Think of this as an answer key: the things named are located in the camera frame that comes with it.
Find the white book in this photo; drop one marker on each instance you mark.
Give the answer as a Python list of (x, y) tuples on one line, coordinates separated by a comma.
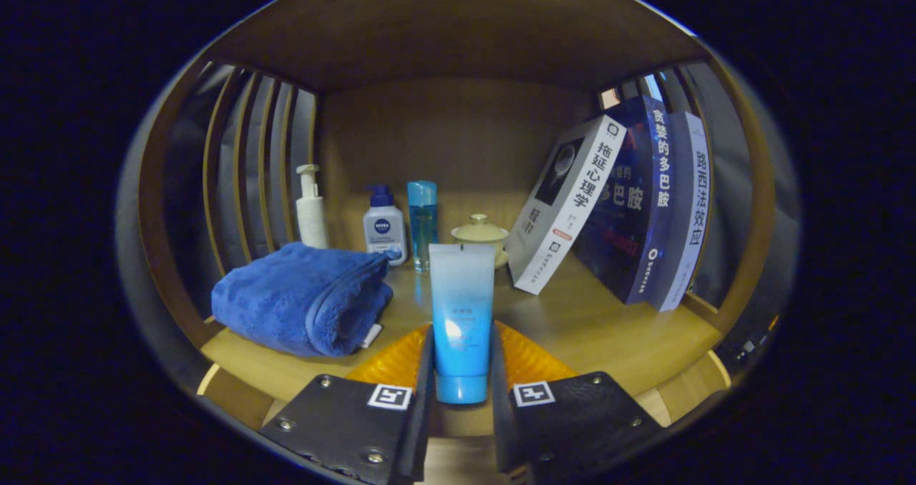
[(565, 206)]

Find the clear blue bottle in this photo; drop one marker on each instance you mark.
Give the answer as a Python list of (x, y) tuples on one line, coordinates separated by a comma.
[(422, 220)]

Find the folded blue towel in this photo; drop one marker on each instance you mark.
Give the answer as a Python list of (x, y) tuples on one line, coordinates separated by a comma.
[(286, 299)]

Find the dark blue book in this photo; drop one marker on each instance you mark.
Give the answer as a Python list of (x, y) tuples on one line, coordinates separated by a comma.
[(630, 227)]

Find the white bottle with blue cap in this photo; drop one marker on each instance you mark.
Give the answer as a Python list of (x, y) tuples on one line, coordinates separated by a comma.
[(384, 238)]

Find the blue cosmetic tube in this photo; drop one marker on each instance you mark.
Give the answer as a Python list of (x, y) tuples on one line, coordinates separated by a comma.
[(461, 313)]

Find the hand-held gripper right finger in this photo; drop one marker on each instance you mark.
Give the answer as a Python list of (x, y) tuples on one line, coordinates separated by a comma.
[(499, 435)]

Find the wooden cabinet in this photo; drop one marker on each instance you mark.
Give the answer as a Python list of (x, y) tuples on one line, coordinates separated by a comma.
[(458, 34)]

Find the wooden countertop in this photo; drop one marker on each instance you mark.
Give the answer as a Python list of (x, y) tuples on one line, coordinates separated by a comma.
[(594, 327)]

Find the white pump bottle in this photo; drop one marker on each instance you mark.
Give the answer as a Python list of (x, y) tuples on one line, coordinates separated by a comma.
[(312, 220)]

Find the lavender book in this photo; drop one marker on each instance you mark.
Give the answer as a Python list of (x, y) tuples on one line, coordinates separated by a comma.
[(690, 206)]

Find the beige lidded teacup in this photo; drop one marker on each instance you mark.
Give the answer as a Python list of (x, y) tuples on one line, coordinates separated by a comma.
[(479, 231)]

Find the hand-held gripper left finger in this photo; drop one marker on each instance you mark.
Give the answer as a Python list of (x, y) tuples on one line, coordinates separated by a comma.
[(424, 428)]

